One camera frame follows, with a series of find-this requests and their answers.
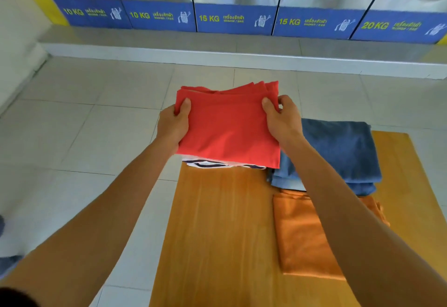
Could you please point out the person's right forearm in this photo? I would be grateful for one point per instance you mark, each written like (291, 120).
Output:
(356, 233)

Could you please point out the person's left forearm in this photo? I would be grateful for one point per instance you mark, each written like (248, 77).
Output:
(94, 226)

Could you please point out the person's left thumb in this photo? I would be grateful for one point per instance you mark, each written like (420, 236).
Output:
(184, 109)

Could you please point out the person's right thumb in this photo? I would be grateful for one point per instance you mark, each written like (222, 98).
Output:
(269, 107)

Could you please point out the person's left hand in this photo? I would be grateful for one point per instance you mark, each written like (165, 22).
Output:
(171, 125)

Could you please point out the grey concrete plinth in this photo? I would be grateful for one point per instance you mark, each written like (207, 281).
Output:
(209, 50)

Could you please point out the orange folded garment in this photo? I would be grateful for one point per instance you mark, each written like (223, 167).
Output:
(300, 237)

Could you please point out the blue folded garment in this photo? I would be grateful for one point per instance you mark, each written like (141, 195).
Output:
(342, 153)

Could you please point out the black shirt sleeve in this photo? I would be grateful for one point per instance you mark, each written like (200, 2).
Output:
(15, 299)

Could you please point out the white striped folded garment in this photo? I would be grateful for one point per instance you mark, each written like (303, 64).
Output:
(206, 163)

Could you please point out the person's right hand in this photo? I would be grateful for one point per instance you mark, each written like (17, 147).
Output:
(286, 125)

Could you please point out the red cloth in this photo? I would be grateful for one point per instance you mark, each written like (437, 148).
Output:
(227, 125)

